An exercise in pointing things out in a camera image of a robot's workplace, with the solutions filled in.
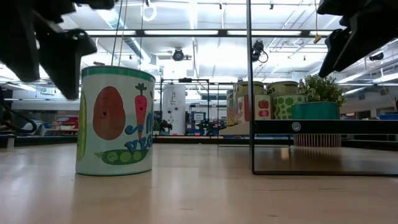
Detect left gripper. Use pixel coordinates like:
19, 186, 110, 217
0, 0, 116, 101

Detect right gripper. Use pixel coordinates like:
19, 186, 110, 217
317, 0, 398, 78

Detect teal can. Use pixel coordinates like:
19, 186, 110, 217
291, 101, 340, 121

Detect green polka dot can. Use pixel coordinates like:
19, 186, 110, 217
272, 94, 308, 121

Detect red white tomato can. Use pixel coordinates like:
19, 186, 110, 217
236, 94, 272, 121

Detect green orange labelled can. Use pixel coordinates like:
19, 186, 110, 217
233, 80, 266, 96

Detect yellowish labelled can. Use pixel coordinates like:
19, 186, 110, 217
226, 89, 239, 127

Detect yellow hanging tag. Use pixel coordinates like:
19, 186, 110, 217
313, 0, 323, 44

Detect potted green plant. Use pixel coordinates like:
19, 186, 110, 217
294, 73, 348, 148

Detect red storage bins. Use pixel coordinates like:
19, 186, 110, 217
55, 116, 79, 131

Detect mixed vegetables can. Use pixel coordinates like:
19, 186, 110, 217
75, 65, 156, 177

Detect white cylindrical tank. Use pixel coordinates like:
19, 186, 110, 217
161, 83, 187, 135

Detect black rig crossbeam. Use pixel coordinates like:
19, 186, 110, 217
83, 29, 335, 39

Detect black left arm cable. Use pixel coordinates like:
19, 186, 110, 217
0, 101, 39, 135

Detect dark hanging cable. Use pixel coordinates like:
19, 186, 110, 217
111, 0, 124, 67

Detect yellowish hanging cable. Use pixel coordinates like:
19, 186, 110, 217
118, 0, 129, 67

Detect wooden shelf black frame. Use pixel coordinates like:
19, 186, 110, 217
217, 0, 398, 177

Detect black hanging camera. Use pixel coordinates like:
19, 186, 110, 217
252, 39, 270, 63

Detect thin black metal frame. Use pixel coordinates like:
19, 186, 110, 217
159, 77, 220, 138

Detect black table rig frame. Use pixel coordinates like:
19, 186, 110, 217
0, 134, 295, 147

